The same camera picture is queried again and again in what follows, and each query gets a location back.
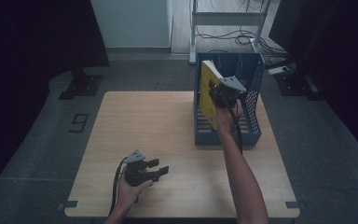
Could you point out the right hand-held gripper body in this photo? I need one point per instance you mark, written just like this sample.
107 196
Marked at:
227 93

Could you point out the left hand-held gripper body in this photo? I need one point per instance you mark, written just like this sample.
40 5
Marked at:
136 172

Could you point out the yellow book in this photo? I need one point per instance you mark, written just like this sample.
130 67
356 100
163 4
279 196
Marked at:
205 102

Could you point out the blue perforated file rack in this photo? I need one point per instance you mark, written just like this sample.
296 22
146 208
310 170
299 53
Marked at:
227 139

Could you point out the person's left hand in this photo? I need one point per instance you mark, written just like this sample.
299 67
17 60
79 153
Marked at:
129 194

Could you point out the person's right hand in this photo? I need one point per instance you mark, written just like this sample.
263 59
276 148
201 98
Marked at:
227 119

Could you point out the white power strip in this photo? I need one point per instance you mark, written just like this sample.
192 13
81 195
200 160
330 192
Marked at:
278 70

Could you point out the black stand base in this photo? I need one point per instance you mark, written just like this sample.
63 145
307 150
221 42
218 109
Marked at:
82 85
295 85

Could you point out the black curtain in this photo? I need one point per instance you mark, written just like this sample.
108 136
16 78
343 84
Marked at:
338 62
28 62

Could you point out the grey tape strip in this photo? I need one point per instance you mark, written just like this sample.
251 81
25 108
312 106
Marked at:
295 205

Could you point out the white metal stand frame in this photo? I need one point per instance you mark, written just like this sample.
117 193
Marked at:
227 18

